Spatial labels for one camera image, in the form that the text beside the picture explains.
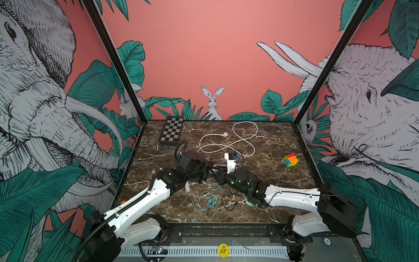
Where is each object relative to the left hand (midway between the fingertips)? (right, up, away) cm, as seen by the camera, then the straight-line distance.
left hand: (218, 163), depth 75 cm
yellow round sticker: (+2, -37, -5) cm, 38 cm away
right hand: (-4, -2, 0) cm, 4 cm away
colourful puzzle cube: (+44, -1, +21) cm, 49 cm away
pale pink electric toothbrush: (-17, -15, +13) cm, 26 cm away
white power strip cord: (+5, +14, +37) cm, 39 cm away
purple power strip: (+2, 0, -1) cm, 2 cm away
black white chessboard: (-32, +16, +36) cm, 50 cm away
